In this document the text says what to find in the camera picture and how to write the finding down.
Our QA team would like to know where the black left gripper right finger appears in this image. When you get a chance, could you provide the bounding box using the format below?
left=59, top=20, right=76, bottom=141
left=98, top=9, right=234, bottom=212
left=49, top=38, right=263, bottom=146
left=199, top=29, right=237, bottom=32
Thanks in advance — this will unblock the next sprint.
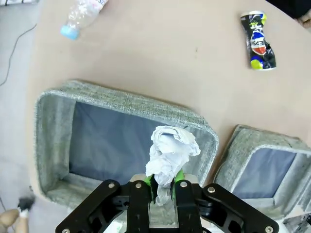
left=171, top=169, right=280, bottom=233

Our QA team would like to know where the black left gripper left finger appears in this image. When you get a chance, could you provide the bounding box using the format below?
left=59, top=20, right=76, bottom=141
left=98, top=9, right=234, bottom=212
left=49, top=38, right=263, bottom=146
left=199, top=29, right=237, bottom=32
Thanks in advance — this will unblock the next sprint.
left=55, top=173, right=156, bottom=233

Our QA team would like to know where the white paper ball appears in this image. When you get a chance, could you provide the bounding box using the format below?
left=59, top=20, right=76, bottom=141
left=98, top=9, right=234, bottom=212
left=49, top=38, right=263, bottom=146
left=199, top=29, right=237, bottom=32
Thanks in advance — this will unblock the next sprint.
left=145, top=125, right=201, bottom=207

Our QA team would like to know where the crushed black Pepsi can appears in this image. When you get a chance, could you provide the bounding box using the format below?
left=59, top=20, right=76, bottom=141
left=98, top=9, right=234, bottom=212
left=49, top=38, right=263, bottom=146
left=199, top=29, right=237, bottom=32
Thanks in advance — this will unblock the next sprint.
left=240, top=10, right=277, bottom=71

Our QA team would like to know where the clear bottle with pink label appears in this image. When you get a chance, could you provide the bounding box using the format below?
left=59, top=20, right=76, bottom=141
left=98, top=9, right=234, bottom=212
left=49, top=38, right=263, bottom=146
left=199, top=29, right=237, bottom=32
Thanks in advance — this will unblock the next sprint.
left=60, top=0, right=109, bottom=40

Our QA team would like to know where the grey fabric basket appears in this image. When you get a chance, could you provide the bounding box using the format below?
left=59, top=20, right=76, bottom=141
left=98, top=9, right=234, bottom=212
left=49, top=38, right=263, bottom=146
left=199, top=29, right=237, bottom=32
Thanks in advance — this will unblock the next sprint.
left=34, top=79, right=220, bottom=228
left=213, top=124, right=311, bottom=220

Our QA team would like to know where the black fuzzy object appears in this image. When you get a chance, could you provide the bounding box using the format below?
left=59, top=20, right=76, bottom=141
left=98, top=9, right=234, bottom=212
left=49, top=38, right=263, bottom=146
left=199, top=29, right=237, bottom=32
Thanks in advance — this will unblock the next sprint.
left=17, top=196, right=36, bottom=211

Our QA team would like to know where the thin black floor cable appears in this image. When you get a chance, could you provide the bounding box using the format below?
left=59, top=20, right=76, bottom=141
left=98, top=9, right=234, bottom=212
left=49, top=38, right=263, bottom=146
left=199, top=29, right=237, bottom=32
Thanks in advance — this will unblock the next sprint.
left=0, top=23, right=37, bottom=86

